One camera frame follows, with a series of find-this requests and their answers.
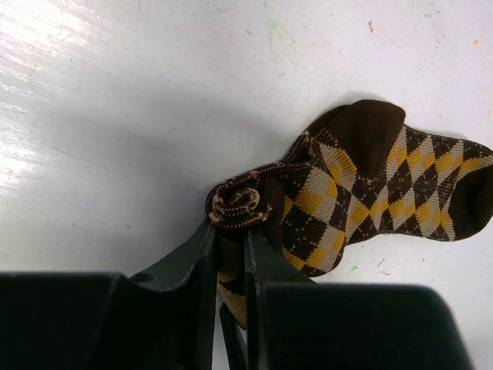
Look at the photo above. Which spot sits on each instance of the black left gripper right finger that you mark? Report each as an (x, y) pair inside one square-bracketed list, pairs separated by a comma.
[(295, 323)]

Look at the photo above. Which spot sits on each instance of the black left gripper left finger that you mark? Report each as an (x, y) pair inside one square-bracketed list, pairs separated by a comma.
[(160, 318)]

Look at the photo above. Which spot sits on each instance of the brown argyle sock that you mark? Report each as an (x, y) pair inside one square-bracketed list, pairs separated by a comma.
[(356, 172)]

